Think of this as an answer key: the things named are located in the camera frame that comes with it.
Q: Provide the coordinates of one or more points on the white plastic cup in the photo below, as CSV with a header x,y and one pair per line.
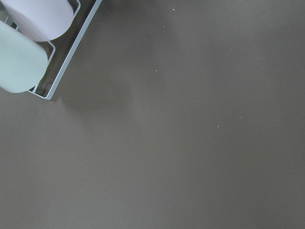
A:
x,y
23,62

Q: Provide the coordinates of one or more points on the pink plastic cup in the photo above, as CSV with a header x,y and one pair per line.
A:
x,y
40,20

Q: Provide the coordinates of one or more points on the white wire cup rack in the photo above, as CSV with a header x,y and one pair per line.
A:
x,y
61,50

